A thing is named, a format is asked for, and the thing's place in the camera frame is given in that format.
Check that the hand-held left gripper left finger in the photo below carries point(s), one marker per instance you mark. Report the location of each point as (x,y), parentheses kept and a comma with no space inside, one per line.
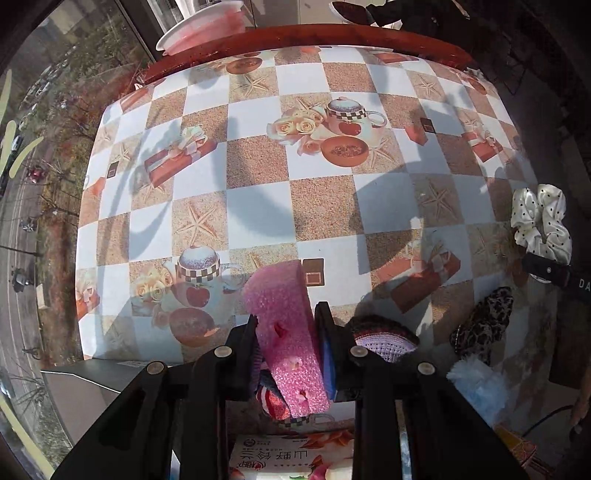
(244,357)

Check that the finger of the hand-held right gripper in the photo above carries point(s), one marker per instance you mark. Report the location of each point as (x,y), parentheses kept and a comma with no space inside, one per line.
(549,273)

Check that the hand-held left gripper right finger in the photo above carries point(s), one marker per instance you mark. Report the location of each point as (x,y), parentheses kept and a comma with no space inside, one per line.
(328,364)

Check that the purple crochet pad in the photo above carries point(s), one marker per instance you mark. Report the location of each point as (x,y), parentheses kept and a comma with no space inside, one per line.
(383,342)

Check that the pink foam sponge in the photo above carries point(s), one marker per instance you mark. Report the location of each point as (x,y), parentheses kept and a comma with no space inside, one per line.
(286,314)

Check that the white polka dot scrunchie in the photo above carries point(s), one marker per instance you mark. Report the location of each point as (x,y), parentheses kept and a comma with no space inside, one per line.
(531,212)

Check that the leopard print scrunchie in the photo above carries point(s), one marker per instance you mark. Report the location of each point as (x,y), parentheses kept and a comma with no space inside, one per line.
(485,318)

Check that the light blue fluffy cloth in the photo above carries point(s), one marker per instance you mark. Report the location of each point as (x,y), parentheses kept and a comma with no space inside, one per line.
(480,383)

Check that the red striped knitted pad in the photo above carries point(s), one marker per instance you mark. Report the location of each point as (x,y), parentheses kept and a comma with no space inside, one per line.
(274,397)

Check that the floral tissue pack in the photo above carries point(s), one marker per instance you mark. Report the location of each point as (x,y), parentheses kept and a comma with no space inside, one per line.
(286,457)

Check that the checkered printed tablecloth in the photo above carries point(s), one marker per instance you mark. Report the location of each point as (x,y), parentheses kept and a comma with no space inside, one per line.
(258,203)

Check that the red wooden table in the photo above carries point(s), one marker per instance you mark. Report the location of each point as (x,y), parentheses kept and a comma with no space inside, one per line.
(323,37)

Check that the pink plastic basin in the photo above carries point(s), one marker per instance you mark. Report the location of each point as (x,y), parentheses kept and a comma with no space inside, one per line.
(203,27)

